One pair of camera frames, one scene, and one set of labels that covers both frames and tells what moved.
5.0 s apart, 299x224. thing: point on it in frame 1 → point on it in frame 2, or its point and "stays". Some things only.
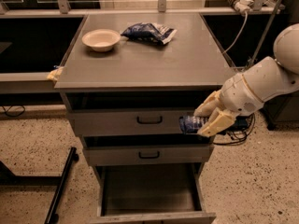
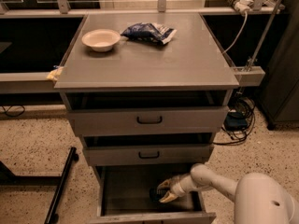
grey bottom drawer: (151, 193) stays
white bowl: (101, 40) stays
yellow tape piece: (54, 75) stays
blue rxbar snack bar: (192, 124) → (155, 194)
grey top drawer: (128, 122) stays
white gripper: (239, 94) → (177, 187)
